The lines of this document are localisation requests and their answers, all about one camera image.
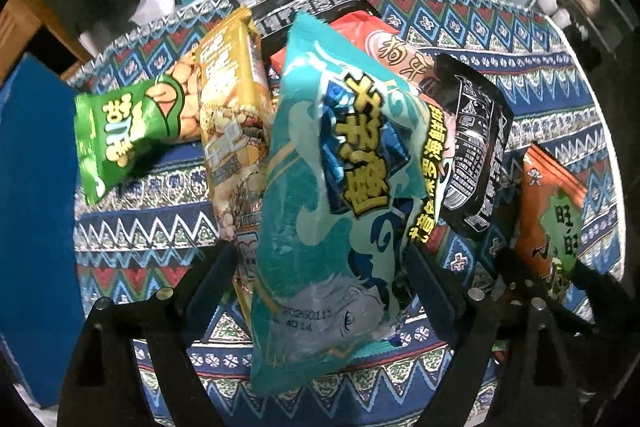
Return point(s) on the yellow peanut snack packet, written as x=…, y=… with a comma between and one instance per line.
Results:
x=232, y=107

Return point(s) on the blue storage box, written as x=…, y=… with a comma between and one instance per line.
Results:
x=35, y=207

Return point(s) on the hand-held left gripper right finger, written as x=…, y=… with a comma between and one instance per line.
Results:
x=432, y=292

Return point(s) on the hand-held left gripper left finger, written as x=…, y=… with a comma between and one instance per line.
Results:
x=212, y=292

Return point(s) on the wooden cabinet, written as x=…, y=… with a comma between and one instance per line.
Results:
x=25, y=22

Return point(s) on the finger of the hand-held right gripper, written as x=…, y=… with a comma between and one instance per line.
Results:
x=600, y=289
x=512, y=272

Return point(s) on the patterned tablecloth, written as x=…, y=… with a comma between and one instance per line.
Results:
x=500, y=32

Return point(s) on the orange and green snack packet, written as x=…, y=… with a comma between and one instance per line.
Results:
x=547, y=207

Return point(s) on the white cup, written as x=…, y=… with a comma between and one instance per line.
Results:
x=548, y=0
x=562, y=15

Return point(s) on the red snack packet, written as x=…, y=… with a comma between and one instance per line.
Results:
x=380, y=42

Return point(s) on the small black snack packet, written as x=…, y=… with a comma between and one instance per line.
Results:
x=472, y=147

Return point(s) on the teal snack packet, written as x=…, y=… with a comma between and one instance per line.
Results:
x=320, y=217

